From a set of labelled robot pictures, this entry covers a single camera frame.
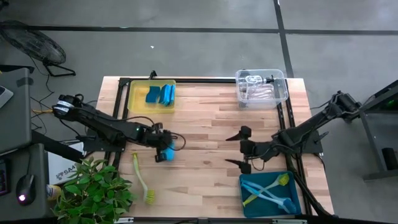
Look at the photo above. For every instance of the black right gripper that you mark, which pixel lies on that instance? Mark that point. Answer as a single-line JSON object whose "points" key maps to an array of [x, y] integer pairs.
{"points": [[258, 151]]}

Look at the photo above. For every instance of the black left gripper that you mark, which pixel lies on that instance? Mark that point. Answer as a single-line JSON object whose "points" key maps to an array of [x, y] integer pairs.
{"points": [[154, 137]]}

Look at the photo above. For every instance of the blue dish brush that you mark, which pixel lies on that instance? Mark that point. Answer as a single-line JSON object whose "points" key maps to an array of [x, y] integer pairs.
{"points": [[289, 206], [261, 190]]}

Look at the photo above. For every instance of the green dish brush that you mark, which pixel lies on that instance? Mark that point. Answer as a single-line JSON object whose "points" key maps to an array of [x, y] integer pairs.
{"points": [[281, 180], [149, 196]]}

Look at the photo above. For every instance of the blue cloth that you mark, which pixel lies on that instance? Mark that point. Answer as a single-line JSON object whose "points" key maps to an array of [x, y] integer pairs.
{"points": [[152, 95]]}

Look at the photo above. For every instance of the clear pump bottle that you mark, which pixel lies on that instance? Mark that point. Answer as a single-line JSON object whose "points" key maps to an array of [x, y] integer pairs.
{"points": [[261, 95], [250, 81], [267, 80]]}

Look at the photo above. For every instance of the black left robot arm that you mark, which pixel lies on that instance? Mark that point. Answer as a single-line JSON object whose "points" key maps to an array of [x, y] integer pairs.
{"points": [[102, 127]]}

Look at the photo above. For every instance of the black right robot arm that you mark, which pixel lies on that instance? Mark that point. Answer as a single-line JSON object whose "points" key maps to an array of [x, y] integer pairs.
{"points": [[311, 127]]}

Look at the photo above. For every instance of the yellow plastic tray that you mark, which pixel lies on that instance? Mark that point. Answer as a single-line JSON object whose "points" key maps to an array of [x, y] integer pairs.
{"points": [[136, 99]]}

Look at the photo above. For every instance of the clear plastic storage bin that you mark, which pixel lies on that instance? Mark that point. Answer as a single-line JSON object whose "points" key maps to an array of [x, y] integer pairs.
{"points": [[280, 102]]}

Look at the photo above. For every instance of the blue plastic tray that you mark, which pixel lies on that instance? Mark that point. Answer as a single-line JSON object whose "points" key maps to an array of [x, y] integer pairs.
{"points": [[273, 211]]}

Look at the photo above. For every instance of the green leafy potted plant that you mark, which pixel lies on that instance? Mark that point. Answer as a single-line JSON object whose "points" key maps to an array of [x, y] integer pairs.
{"points": [[93, 193]]}

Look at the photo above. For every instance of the white printed cardboard box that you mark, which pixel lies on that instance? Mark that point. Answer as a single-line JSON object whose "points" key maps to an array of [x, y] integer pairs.
{"points": [[62, 168]]}

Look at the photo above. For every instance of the yellow round container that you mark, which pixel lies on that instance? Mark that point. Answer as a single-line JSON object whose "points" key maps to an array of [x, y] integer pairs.
{"points": [[53, 192]]}

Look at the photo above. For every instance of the grey metal stand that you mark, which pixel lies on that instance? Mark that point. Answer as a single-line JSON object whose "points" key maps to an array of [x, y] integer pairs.
{"points": [[370, 140]]}

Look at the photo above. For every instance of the grey desk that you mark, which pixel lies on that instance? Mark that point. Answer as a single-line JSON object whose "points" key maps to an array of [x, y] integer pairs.
{"points": [[38, 174]]}

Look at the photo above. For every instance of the black computer mouse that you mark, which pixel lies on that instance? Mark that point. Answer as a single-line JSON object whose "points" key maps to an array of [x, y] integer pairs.
{"points": [[25, 189]]}

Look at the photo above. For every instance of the grey side table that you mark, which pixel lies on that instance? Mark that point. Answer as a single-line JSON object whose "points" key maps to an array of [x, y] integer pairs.
{"points": [[15, 130]]}

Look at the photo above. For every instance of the black keyboard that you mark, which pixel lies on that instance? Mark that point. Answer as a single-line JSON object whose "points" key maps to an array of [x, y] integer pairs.
{"points": [[3, 177]]}

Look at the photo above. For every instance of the black floor fan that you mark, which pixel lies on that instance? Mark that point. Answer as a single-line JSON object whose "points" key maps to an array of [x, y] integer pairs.
{"points": [[34, 46]]}

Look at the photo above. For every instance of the silver laptop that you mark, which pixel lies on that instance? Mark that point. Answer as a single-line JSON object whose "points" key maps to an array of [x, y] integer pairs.
{"points": [[4, 96]]}

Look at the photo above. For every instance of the black aluminium table frame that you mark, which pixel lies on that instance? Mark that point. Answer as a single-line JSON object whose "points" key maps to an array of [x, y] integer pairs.
{"points": [[202, 80]]}

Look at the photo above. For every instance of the table-level camera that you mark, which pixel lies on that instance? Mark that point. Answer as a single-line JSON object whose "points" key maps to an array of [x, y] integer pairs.
{"points": [[202, 221]]}

